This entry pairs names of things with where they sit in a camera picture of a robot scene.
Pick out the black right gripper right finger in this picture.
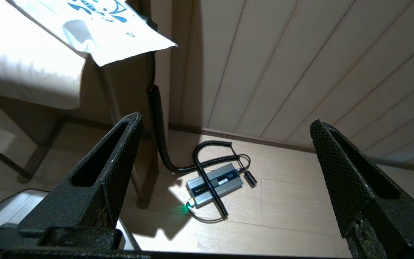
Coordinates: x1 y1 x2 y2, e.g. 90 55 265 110
309 119 414 259

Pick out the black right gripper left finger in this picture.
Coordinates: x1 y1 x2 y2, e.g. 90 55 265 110
18 112 143 249

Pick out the white blue horse pouch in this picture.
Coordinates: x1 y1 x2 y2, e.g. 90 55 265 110
11 0 178 67

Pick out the black corrugated floor conduit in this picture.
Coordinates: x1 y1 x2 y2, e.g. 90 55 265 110
146 85 236 175

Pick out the grey metal power box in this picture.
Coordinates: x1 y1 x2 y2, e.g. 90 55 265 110
185 163 244 209

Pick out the thin black plug cable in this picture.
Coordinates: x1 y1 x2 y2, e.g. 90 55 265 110
187 153 258 223

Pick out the black coiled cable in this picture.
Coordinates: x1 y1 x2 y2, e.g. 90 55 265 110
192 140 233 218

